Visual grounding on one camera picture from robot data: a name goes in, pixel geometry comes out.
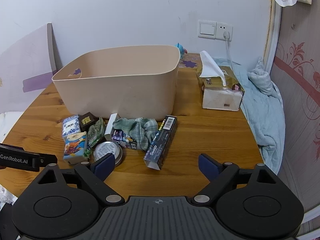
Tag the beige plastic storage bin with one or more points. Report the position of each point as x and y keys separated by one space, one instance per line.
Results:
x=132 y=81

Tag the blue white porcelain-pattern box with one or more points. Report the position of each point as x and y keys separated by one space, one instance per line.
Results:
x=70 y=125

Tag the lilac headboard panel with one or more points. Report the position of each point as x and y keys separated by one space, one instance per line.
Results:
x=27 y=68

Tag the bag of dried herbs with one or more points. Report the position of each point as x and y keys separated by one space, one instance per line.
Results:
x=95 y=133

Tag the black box gold character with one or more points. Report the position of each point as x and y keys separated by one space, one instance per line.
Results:
x=86 y=121

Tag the cartoon bear box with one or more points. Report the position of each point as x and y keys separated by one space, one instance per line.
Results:
x=75 y=147

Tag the floral purple cloth mat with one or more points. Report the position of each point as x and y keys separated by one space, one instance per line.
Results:
x=190 y=60

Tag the gold tissue box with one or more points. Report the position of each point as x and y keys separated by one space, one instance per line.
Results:
x=219 y=87

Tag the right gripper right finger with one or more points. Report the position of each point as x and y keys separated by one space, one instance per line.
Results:
x=222 y=179

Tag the blue toy figurine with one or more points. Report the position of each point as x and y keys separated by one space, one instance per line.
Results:
x=182 y=50

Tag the light blue blanket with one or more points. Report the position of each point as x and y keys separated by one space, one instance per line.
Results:
x=263 y=108

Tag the dark toothpaste box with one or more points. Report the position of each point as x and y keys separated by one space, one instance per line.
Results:
x=159 y=147

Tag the white slim box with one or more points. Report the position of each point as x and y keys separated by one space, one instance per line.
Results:
x=109 y=131

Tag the green plaid scrunchie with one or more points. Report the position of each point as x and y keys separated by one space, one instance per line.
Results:
x=143 y=130

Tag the small purple card box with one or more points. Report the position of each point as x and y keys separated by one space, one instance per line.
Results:
x=124 y=140

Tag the round metal tin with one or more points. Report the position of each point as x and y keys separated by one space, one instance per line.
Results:
x=108 y=147

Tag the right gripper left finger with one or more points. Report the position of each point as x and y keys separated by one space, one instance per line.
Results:
x=92 y=179

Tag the white wall switch socket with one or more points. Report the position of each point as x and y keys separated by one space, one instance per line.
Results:
x=214 y=30

